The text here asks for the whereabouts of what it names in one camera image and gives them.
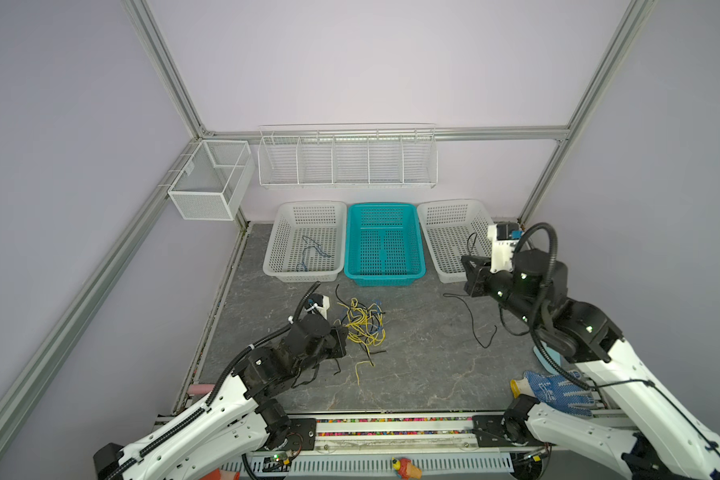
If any yellow cable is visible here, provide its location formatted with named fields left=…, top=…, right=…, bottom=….
left=338, top=298, right=388, bottom=386

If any black cable pulled free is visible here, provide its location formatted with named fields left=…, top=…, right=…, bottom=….
left=442, top=232, right=498, bottom=350

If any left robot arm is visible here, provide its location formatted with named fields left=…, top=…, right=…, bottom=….
left=94, top=313, right=348, bottom=479

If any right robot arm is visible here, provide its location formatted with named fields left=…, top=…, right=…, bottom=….
left=461, top=222, right=720, bottom=479

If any white plastic basket right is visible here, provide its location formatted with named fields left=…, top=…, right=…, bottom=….
left=416, top=199, right=494, bottom=284

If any white plastic basket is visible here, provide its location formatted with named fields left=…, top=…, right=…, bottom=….
left=263, top=201, right=348, bottom=283
left=416, top=199, right=494, bottom=284

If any white plastic basket left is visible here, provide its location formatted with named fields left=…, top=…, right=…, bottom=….
left=263, top=201, right=348, bottom=283

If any teal plastic basket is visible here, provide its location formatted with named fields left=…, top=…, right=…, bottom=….
left=344, top=203, right=426, bottom=287

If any blue white patterned cloth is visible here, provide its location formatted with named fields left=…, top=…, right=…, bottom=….
left=510, top=371, right=597, bottom=418

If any red yellow toy figure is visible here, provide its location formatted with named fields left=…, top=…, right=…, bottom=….
left=392, top=457, right=423, bottom=480

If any pink object at edge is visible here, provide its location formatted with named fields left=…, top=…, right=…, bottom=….
left=187, top=384, right=214, bottom=397

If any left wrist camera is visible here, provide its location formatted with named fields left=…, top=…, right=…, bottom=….
left=304, top=293, right=330, bottom=320

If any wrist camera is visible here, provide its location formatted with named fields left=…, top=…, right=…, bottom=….
left=304, top=293, right=330, bottom=320
left=487, top=222, right=523, bottom=274

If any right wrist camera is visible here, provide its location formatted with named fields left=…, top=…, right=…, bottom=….
left=487, top=222, right=523, bottom=274

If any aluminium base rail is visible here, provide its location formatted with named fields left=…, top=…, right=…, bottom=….
left=202, top=412, right=555, bottom=479

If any white wire wall rack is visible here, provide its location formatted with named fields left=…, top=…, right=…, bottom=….
left=258, top=123, right=439, bottom=188

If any white mesh wall box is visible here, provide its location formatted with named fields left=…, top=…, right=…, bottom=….
left=168, top=140, right=255, bottom=221

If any aluminium frame post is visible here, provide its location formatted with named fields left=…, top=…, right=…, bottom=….
left=518, top=0, right=657, bottom=225

